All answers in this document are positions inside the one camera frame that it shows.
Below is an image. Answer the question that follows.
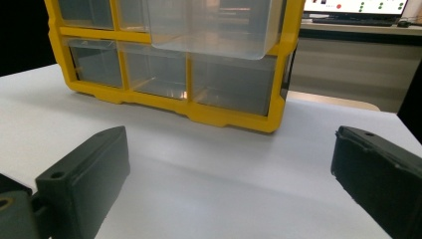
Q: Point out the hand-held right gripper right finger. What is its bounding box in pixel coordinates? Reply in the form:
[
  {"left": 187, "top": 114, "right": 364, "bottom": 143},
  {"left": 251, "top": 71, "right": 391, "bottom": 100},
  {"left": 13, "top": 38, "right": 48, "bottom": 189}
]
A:
[{"left": 330, "top": 125, "right": 422, "bottom": 239}]

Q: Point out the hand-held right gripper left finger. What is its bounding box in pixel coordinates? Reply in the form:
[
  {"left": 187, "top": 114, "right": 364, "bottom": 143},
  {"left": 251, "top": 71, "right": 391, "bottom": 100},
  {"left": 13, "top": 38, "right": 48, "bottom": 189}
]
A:
[{"left": 34, "top": 125, "right": 131, "bottom": 239}]

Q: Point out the yellow drawer cabinet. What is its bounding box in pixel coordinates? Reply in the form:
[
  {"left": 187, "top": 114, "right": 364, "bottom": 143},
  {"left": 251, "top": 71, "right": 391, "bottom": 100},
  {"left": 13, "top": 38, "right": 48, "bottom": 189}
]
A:
[{"left": 44, "top": 0, "right": 306, "bottom": 134}]

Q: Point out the large clear plastic drawer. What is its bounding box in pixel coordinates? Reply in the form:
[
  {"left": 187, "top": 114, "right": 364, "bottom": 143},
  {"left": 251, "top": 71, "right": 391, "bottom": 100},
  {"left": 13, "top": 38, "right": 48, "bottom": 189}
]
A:
[{"left": 142, "top": 0, "right": 287, "bottom": 61}]

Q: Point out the grey desk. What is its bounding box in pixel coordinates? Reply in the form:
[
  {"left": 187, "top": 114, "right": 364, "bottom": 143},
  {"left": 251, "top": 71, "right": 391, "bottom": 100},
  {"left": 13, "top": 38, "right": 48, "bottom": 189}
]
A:
[{"left": 288, "top": 21, "right": 422, "bottom": 114}]

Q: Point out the black keyboard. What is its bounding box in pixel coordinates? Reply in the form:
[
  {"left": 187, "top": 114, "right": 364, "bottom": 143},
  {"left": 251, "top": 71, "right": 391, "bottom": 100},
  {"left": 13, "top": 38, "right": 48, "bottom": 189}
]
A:
[{"left": 312, "top": 17, "right": 395, "bottom": 28}]

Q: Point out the computer monitor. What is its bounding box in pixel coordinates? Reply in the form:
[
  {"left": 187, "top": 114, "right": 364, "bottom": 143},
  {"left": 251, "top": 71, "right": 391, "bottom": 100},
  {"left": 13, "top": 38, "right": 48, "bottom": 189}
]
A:
[{"left": 303, "top": 0, "right": 410, "bottom": 17}]

